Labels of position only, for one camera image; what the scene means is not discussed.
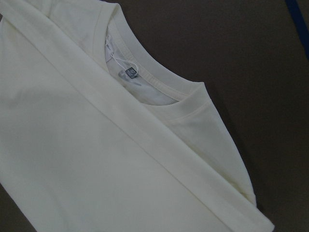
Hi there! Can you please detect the cream long-sleeve cat shirt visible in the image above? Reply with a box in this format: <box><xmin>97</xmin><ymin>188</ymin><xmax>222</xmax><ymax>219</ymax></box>
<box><xmin>0</xmin><ymin>0</ymin><xmax>274</xmax><ymax>232</ymax></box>

